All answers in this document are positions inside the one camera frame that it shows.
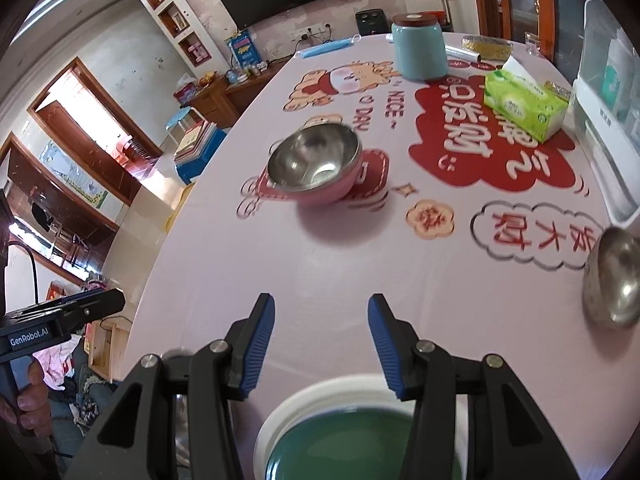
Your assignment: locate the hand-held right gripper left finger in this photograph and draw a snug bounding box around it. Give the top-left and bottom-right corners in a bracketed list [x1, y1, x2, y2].
[65, 292, 276, 480]

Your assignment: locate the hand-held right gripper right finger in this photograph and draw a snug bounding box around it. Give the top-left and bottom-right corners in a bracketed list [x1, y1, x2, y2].
[367, 294, 581, 480]

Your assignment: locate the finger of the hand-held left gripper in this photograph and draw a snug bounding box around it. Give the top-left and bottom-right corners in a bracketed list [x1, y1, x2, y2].
[47, 287, 126, 333]

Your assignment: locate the white bowl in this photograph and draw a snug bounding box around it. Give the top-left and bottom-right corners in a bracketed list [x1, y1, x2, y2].
[253, 374, 471, 480]

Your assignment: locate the green plate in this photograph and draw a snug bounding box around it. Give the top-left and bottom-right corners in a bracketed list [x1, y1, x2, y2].
[265, 407, 463, 480]

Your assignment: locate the pink steel bowl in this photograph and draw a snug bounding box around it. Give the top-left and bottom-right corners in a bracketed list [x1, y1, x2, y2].
[266, 116, 364, 206]

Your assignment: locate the small steel bowl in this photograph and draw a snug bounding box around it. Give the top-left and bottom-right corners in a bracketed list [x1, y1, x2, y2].
[581, 226, 640, 330]

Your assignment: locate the person's left hand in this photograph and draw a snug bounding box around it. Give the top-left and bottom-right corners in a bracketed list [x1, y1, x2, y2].
[0, 360, 49, 425]

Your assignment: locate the wooden crate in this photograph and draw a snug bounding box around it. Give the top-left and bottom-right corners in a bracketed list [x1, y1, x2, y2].
[87, 317, 133, 383]

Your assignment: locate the printed pink tablecloth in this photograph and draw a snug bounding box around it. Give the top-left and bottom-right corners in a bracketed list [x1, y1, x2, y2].
[120, 30, 640, 480]

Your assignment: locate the wooden framed doorway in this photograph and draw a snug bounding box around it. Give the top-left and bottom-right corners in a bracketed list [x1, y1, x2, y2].
[27, 57, 163, 206]

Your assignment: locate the blue storage box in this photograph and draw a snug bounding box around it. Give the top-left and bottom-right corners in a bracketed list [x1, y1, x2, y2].
[175, 130, 228, 186]

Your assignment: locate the stack of books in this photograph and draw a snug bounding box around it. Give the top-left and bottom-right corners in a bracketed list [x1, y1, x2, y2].
[174, 120, 218, 163]

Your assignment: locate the blue stool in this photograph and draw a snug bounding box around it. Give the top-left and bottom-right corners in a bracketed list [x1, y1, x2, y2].
[164, 106, 207, 146]

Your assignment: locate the red tissue box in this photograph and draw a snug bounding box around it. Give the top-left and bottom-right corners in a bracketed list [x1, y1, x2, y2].
[172, 74, 198, 106]

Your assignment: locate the wooden cabinet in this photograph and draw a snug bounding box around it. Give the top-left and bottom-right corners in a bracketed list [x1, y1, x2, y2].
[187, 57, 291, 131]

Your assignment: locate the green tissue pack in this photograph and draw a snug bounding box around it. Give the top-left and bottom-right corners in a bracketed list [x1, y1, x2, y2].
[484, 55, 570, 142]

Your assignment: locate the blue printed box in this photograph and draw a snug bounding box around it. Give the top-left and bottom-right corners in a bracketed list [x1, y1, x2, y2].
[225, 32, 261, 68]

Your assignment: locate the teal canister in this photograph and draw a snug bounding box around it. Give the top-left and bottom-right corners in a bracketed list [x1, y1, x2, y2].
[391, 12, 449, 81]

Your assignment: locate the plastic wrap roll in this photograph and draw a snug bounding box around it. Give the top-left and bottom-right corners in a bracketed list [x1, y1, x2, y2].
[445, 45, 483, 63]

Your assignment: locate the blue face mask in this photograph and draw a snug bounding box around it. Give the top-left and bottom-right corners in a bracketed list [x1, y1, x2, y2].
[295, 34, 362, 60]

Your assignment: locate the white sterilizer cabinet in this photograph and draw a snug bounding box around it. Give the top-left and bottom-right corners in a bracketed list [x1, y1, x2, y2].
[567, 0, 640, 228]

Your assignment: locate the gold foil package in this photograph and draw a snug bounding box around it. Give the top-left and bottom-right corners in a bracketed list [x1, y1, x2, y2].
[461, 35, 513, 59]

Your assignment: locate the small black appliance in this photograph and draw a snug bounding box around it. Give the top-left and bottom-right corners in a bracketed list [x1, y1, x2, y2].
[355, 10, 391, 37]

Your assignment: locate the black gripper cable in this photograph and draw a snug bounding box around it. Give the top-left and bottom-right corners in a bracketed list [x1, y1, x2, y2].
[10, 241, 42, 308]

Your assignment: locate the white wall shelf unit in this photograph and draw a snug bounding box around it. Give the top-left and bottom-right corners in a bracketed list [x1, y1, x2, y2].
[127, 0, 226, 68]

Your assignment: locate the white wall socket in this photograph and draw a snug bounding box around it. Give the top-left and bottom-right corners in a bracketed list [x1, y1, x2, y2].
[290, 22, 333, 43]

